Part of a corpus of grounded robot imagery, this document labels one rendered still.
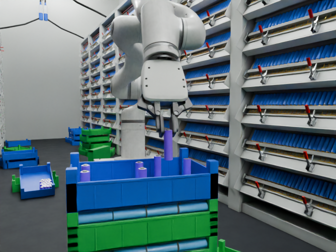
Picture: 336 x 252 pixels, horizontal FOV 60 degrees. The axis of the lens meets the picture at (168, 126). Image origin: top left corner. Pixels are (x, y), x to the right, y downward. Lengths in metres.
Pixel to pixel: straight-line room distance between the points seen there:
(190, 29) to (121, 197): 0.41
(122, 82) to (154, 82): 0.76
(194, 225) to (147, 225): 0.10
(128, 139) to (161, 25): 0.82
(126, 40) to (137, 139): 0.50
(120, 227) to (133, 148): 0.86
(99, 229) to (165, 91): 0.31
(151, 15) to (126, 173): 0.39
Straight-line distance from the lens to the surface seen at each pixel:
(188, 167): 0.69
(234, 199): 1.74
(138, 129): 1.42
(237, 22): 1.71
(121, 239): 0.60
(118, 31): 1.14
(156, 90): 0.62
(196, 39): 0.73
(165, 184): 0.59
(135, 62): 1.26
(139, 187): 0.58
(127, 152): 1.43
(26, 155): 3.13
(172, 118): 0.61
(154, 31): 0.69
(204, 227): 0.64
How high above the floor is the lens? 0.60
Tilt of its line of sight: 4 degrees down
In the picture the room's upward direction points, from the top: straight up
